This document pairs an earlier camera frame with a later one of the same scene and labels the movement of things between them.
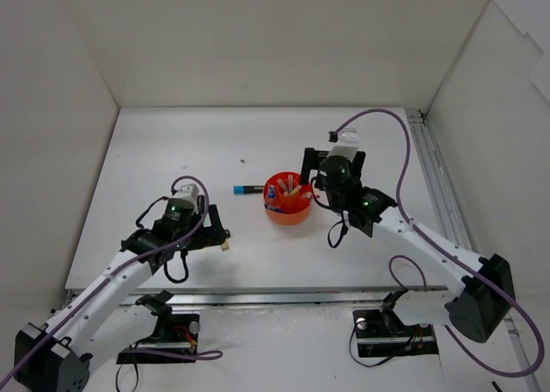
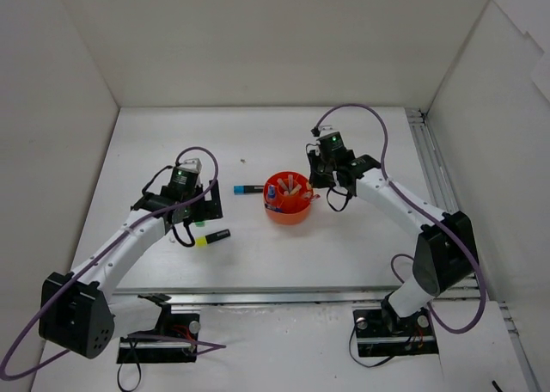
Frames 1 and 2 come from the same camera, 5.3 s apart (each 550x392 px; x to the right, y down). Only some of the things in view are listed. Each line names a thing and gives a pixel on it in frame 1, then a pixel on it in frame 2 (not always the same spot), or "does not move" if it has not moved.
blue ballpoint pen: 274,209 does not move
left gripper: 213,227 to 212,200
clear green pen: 280,181 does not move
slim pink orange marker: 296,189 does not move
